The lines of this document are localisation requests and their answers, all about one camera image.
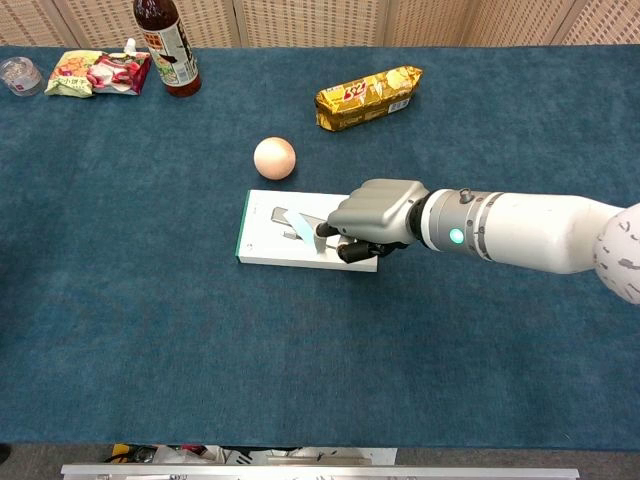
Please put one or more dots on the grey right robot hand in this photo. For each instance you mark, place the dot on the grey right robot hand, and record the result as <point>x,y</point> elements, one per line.
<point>380,212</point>

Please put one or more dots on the light blue plastic piece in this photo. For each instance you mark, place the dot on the light blue plastic piece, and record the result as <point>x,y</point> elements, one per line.
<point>304,227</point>

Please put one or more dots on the white product box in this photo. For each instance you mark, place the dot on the white product box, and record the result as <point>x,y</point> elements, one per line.
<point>260,240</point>

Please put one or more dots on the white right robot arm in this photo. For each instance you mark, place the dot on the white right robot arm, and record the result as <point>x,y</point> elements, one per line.
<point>525,230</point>

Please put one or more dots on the peach coloured ball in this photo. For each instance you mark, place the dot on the peach coloured ball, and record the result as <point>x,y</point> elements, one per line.
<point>274,157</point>

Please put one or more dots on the golden biscuit packet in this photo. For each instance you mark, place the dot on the golden biscuit packet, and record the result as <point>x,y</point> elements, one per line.
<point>367,98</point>

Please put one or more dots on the blue table cloth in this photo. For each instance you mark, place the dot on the blue table cloth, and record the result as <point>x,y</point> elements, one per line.
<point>300,360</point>

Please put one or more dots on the woven folding screen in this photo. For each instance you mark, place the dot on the woven folding screen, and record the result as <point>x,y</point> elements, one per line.
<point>310,22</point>

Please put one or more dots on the brown sauce bottle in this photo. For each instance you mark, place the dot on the brown sauce bottle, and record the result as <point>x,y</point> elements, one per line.
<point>172,60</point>

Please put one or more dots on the red white snack pouch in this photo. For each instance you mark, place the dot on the red white snack pouch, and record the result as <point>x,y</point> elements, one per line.
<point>120,72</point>

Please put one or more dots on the yellow green snack bag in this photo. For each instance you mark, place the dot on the yellow green snack bag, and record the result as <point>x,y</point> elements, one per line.
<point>67,75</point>

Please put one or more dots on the clear glass cup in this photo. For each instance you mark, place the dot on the clear glass cup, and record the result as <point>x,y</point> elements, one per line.
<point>20,76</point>

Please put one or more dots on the aluminium profile rail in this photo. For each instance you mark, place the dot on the aluminium profile rail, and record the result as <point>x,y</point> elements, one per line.
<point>320,472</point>

